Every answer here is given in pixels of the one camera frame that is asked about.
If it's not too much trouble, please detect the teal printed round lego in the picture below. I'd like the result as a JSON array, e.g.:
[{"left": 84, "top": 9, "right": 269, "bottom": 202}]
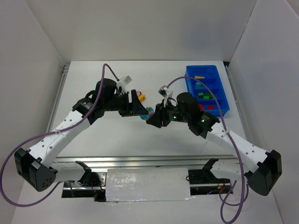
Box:
[{"left": 140, "top": 107, "right": 154, "bottom": 120}]

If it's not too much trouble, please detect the red arch lego brick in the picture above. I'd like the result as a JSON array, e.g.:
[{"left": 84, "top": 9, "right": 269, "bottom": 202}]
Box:
[{"left": 198, "top": 104, "right": 204, "bottom": 110}]

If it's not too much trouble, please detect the small green lego brick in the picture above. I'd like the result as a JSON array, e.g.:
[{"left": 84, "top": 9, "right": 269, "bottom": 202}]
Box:
[{"left": 198, "top": 92, "right": 205, "bottom": 98}]

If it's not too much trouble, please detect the teal rectangular lego brick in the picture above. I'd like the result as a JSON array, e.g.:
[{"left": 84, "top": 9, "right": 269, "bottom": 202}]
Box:
[{"left": 195, "top": 85, "right": 205, "bottom": 89}]

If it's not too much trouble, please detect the red rectangular lego brick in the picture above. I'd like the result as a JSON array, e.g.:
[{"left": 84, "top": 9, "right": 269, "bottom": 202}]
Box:
[{"left": 207, "top": 105, "right": 214, "bottom": 110}]

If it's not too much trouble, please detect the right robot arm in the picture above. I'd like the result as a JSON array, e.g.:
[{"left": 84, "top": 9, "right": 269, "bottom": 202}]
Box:
[{"left": 146, "top": 92, "right": 282, "bottom": 196}]

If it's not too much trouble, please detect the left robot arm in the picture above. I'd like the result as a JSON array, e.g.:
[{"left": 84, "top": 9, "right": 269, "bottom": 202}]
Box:
[{"left": 14, "top": 76, "right": 148, "bottom": 192}]

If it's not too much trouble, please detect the blue divided plastic bin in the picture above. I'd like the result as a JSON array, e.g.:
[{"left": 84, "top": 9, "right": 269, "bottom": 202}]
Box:
[{"left": 185, "top": 65, "right": 230, "bottom": 117}]

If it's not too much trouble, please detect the white foil tape panel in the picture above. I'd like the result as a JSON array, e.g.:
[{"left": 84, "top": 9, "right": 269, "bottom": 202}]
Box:
[{"left": 106, "top": 168, "right": 192, "bottom": 202}]

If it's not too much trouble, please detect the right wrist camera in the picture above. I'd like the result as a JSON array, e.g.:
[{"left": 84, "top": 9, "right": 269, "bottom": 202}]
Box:
[{"left": 158, "top": 85, "right": 173, "bottom": 107}]

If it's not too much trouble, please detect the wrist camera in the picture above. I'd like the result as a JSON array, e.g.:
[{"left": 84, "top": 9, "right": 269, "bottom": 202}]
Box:
[
  {"left": 158, "top": 85, "right": 173, "bottom": 107},
  {"left": 117, "top": 76, "right": 132, "bottom": 88}
]

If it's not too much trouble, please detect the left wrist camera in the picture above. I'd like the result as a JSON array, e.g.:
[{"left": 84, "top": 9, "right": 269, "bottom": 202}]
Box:
[{"left": 117, "top": 76, "right": 132, "bottom": 88}]

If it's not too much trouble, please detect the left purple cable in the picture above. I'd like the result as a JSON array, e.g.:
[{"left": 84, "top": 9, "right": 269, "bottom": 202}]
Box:
[{"left": 0, "top": 63, "right": 122, "bottom": 207}]

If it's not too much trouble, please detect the aluminium front rail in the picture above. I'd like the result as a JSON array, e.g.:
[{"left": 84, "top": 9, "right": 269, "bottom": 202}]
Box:
[{"left": 55, "top": 155, "right": 237, "bottom": 170}]

